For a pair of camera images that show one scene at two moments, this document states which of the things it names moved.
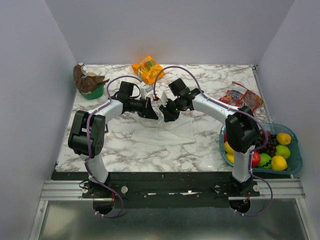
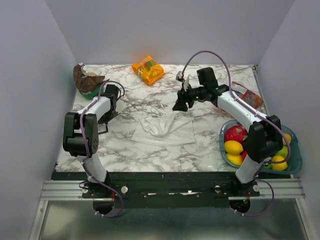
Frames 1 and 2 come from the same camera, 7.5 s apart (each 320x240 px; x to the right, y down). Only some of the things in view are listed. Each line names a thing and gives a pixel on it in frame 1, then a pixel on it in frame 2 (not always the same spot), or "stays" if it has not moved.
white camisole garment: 159,131 stays
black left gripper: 147,111 -> 104,120
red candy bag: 239,95 stays
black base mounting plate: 164,189 stays
